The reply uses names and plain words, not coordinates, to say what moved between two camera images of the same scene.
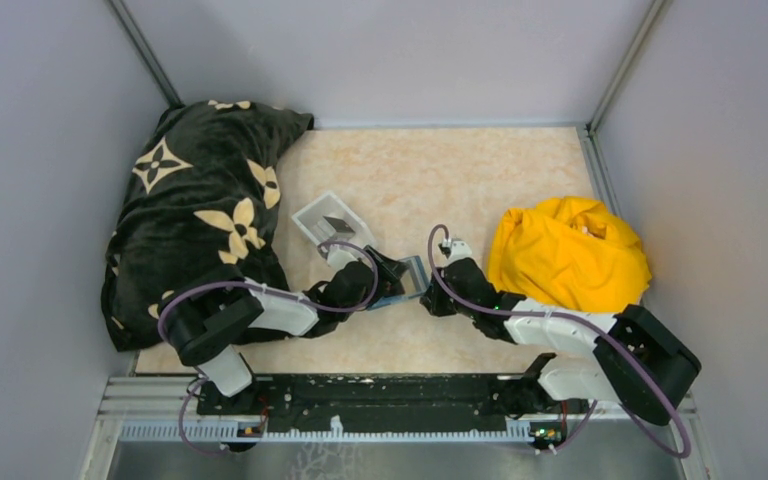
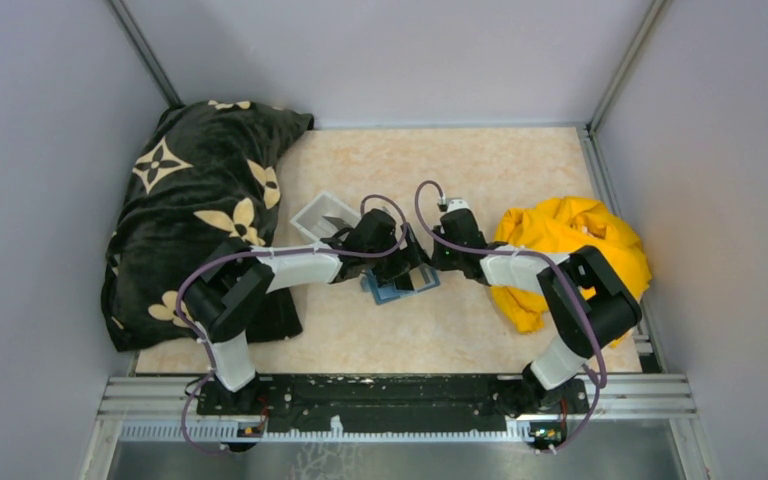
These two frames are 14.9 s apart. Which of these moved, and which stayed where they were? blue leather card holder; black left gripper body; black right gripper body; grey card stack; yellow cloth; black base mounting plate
Moved: black left gripper body; black right gripper body
Stayed: yellow cloth; grey card stack; black base mounting plate; blue leather card holder
